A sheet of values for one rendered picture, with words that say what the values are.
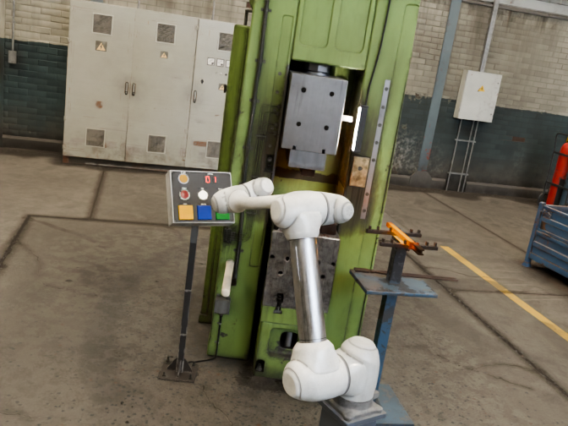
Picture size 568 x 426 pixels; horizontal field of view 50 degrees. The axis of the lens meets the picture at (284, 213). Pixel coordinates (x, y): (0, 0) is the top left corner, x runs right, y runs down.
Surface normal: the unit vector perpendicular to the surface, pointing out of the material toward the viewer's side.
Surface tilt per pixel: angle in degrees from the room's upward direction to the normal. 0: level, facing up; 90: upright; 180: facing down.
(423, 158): 90
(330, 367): 62
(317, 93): 90
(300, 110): 90
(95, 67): 90
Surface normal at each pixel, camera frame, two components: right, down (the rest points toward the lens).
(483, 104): 0.21, 0.29
